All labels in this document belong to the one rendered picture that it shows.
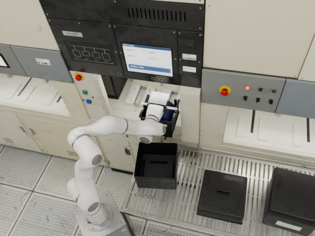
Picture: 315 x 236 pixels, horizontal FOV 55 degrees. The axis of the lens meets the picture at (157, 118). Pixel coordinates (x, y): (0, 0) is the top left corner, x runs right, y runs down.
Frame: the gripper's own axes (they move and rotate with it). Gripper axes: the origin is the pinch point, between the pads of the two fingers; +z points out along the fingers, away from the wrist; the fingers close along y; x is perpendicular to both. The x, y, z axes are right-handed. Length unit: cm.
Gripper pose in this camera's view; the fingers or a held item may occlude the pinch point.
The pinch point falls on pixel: (158, 100)
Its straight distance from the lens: 198.6
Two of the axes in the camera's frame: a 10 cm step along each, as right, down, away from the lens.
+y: 9.6, 1.7, -2.2
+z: 2.7, -7.7, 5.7
